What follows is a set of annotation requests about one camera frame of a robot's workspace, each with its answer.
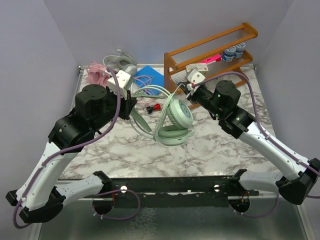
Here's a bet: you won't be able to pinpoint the mint green headphones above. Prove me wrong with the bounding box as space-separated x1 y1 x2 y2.
129 85 195 146

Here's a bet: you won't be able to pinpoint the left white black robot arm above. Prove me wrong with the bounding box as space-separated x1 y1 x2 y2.
5 84 137 229

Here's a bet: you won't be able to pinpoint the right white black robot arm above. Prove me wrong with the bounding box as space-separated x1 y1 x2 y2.
183 80 320 205

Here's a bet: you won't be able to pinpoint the pink grey headphones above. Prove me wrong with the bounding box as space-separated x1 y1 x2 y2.
86 49 138 87

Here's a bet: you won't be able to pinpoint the white green red box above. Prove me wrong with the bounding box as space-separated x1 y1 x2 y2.
185 62 209 76

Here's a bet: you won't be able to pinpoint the blue notebook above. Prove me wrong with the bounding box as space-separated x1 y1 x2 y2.
132 65 164 93

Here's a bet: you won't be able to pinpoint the pink marker pen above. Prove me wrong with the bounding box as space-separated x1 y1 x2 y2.
201 54 221 64

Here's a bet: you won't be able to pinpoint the wooden three-tier rack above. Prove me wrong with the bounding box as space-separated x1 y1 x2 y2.
164 22 258 93

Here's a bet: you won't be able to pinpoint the blue white jar left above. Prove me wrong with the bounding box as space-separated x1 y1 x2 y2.
221 46 236 62

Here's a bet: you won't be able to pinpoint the blue white jar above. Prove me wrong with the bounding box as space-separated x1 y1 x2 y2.
233 42 246 58
221 46 236 62

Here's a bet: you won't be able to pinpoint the blue white jar right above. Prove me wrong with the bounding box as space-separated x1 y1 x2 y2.
233 42 246 58

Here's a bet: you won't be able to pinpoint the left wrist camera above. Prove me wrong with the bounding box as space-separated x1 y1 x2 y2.
107 70 134 100

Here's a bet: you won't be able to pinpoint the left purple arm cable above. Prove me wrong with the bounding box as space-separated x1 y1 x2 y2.
12 66 142 230

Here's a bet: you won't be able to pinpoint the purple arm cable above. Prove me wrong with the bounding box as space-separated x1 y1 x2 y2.
192 71 320 218
12 66 142 230

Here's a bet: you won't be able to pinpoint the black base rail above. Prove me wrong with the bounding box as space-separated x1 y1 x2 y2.
102 175 259 208

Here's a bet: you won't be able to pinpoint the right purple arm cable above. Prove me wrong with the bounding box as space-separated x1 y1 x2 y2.
192 71 320 218

